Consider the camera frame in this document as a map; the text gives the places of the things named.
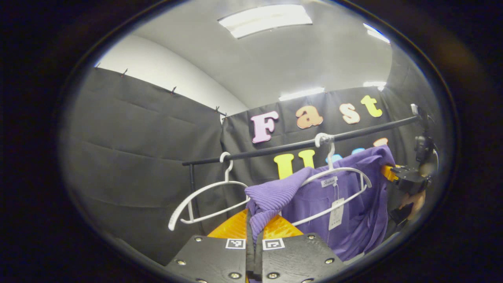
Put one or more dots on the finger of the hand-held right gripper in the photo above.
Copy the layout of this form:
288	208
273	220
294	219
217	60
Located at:
410	179

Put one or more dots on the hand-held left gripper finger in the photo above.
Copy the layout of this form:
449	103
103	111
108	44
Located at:
258	255
249	255

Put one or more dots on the purple ribbed jacket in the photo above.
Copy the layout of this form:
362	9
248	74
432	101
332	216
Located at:
353	220

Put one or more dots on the white hanger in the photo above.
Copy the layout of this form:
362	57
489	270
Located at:
204	190
346	169

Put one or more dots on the black clothes rack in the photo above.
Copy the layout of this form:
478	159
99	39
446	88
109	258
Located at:
275	149

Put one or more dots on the ceiling light strip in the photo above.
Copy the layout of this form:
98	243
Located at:
301	94
375	84
376	33

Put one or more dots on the black backdrop cloth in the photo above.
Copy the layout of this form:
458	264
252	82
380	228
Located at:
137	157

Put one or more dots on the large ceiling light panel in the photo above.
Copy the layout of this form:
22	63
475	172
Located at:
265	19

